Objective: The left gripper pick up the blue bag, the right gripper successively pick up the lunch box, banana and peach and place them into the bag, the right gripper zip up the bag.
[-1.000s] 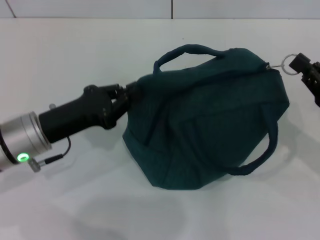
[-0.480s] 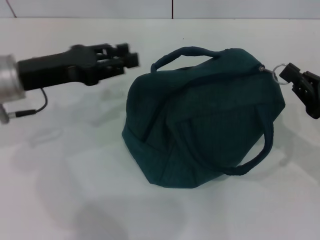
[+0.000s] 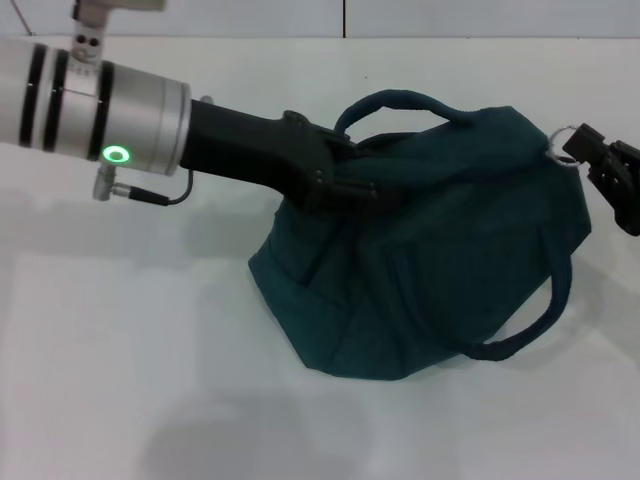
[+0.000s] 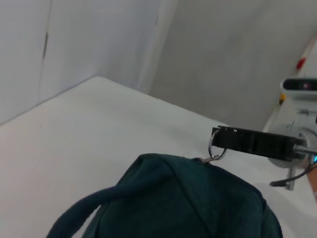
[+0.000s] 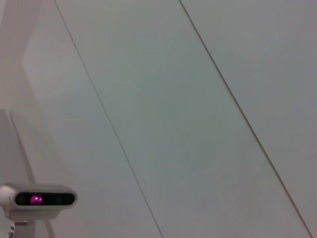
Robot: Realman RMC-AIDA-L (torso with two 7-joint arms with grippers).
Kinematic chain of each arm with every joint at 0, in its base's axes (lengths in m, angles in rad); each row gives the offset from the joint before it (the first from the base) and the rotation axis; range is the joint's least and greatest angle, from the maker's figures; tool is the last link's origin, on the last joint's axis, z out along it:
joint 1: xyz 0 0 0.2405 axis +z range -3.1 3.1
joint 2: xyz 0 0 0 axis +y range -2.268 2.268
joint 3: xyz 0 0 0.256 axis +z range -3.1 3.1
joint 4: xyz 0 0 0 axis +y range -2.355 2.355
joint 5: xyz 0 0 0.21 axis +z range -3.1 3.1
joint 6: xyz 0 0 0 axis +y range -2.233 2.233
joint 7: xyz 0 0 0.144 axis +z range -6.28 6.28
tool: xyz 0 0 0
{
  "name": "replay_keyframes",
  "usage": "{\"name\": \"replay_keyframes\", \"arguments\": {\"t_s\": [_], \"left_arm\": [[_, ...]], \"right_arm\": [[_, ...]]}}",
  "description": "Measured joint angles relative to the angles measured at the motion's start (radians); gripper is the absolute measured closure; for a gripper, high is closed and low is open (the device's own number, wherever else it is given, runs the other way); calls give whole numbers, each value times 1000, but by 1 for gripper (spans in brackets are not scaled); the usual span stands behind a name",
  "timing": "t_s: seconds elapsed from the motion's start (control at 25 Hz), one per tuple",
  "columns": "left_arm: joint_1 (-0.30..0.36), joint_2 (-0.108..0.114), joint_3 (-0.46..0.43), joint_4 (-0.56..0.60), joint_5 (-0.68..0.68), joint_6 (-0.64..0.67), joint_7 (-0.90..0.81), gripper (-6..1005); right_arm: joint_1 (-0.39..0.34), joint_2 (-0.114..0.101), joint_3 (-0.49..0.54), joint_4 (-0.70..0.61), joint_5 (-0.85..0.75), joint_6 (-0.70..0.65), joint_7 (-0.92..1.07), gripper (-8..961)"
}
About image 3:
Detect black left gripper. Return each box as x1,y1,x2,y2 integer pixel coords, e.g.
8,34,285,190
178,97,402,212

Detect dark teal fabric lunch bag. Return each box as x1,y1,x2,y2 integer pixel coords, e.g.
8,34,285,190
247,88,595,384

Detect grey cable with metal plug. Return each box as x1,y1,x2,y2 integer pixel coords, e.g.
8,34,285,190
92,164,195,207

